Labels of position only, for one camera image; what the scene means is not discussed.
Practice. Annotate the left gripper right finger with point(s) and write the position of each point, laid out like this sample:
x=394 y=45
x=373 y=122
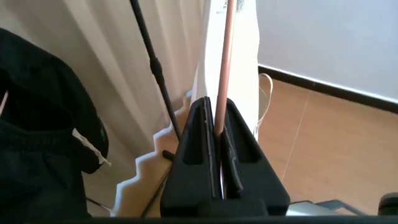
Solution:
x=261 y=186

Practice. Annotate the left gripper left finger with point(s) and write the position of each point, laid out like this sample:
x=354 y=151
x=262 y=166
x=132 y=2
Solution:
x=189 y=186

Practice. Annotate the white garment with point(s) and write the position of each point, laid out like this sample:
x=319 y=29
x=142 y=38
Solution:
x=245 y=62

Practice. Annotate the black garment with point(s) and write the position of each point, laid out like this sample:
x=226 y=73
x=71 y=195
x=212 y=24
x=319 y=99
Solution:
x=37 y=140

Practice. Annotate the black clothes rack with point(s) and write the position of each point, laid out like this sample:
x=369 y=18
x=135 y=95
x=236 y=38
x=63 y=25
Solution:
x=155 y=68

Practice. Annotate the beige curtain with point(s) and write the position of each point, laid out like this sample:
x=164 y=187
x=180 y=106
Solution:
x=109 y=62

